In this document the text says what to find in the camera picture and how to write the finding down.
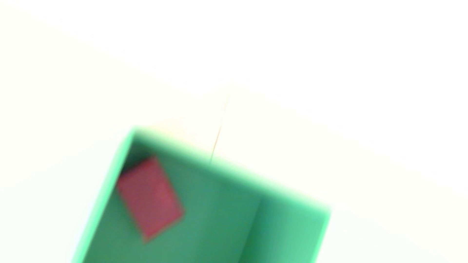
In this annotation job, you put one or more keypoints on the red block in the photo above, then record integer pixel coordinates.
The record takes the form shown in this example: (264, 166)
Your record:
(150, 199)

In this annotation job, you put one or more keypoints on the green box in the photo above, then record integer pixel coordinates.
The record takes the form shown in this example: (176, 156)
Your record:
(226, 219)

